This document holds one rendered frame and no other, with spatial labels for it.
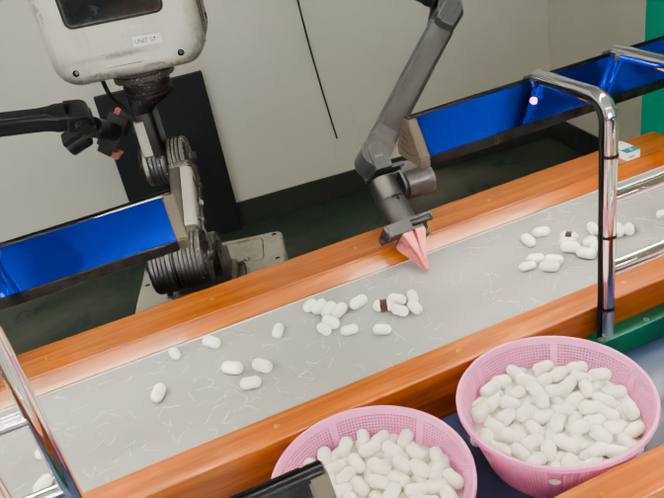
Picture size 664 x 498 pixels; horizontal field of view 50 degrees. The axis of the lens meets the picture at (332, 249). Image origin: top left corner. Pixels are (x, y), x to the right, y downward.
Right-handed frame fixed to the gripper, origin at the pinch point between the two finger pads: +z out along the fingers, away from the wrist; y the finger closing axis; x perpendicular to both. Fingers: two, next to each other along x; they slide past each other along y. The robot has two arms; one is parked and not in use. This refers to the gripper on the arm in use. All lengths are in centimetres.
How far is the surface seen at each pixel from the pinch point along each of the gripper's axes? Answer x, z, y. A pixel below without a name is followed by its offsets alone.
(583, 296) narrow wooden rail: -16.9, 19.5, 15.4
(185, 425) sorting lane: -9, 13, -51
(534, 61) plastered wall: 144, -120, 156
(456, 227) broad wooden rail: 5.1, -6.8, 11.8
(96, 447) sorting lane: -7, 10, -64
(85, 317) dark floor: 162, -79, -76
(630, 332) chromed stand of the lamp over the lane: -16.8, 27.6, 19.6
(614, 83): -35.6, -6.3, 28.0
